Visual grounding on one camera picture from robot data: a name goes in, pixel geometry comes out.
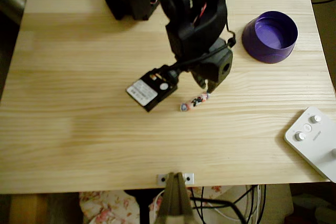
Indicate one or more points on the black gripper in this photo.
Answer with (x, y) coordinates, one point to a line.
(219, 70)

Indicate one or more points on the pink candy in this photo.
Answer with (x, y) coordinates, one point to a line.
(194, 101)

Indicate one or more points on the purple bowl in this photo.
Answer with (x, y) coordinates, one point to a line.
(270, 56)

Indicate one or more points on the table clamp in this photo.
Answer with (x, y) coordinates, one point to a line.
(174, 200)

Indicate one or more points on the white control box with knobs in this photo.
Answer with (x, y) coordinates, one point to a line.
(320, 150)

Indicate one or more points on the black stand pole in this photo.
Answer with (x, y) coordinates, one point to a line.
(144, 208)

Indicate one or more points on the floral cushion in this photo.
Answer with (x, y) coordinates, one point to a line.
(110, 205)

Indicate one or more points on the white screw bracket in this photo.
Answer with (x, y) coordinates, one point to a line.
(160, 179)

